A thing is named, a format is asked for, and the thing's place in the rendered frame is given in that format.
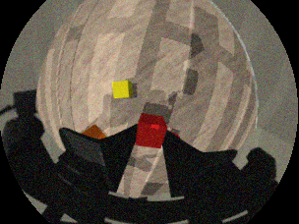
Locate yellow cube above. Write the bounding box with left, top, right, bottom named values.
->
left=113, top=80, right=134, bottom=97

